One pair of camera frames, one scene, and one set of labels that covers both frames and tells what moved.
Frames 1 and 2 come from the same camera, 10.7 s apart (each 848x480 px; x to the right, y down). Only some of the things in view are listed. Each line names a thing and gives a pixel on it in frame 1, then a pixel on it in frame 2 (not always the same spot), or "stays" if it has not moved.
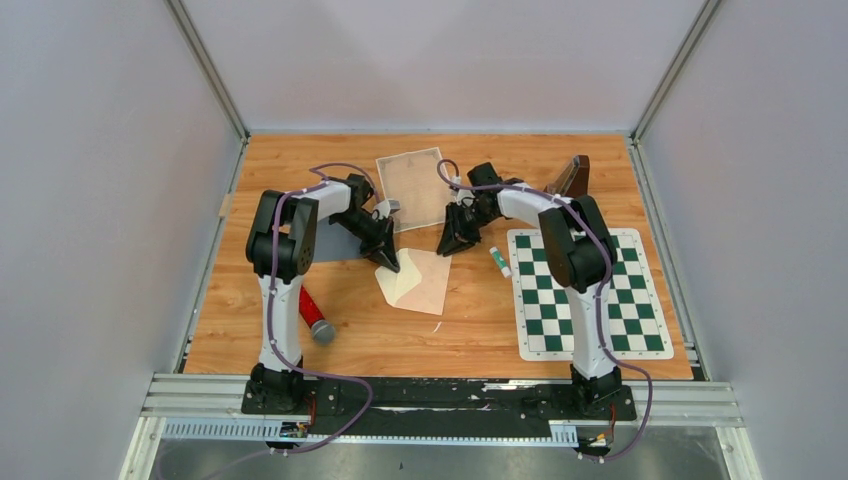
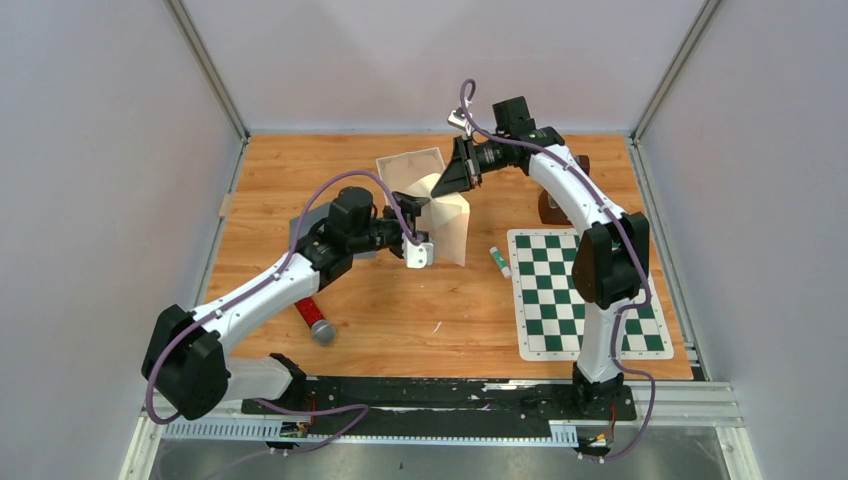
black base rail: x=439 y=405 stays
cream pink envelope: x=421 y=283 to x=444 y=218
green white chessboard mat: x=543 y=322 stays
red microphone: x=322 y=330 stays
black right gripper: x=457 y=236 to x=459 y=177
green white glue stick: x=500 y=261 stays
